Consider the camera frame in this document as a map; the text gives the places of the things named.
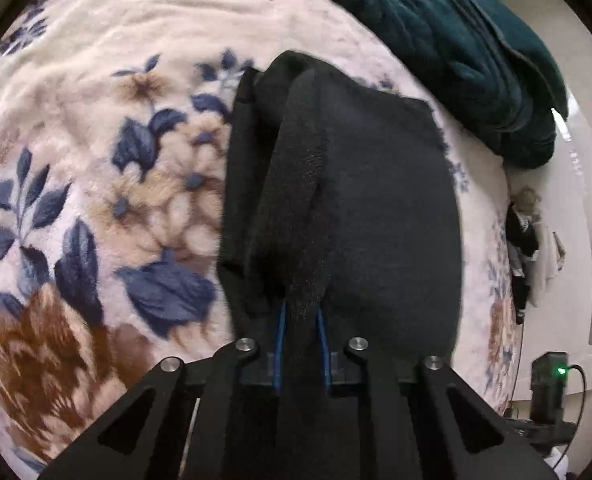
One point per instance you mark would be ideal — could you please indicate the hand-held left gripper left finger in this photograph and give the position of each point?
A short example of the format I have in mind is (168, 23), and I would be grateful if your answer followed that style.
(279, 345)

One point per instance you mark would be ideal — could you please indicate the teal folded quilt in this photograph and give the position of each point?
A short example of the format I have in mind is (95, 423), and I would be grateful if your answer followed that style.
(451, 50)

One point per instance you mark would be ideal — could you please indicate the dark striped sweater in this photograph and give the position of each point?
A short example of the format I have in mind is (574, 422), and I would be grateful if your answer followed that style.
(376, 210)

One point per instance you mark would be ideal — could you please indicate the white bed headboard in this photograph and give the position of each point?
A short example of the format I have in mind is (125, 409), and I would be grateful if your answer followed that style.
(583, 210)

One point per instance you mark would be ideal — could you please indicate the white folded cloth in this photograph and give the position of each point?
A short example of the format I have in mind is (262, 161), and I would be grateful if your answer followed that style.
(546, 265)

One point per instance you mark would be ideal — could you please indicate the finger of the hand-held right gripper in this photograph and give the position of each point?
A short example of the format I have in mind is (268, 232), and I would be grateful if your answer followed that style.
(518, 422)

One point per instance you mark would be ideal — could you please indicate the floral plush blanket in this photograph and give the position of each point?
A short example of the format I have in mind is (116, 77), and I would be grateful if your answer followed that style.
(75, 110)

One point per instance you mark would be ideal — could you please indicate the dark folded clothes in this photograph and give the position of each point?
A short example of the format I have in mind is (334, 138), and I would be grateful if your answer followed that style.
(521, 245)

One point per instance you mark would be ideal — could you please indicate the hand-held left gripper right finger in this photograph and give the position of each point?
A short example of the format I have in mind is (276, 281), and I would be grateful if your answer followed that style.
(323, 347)

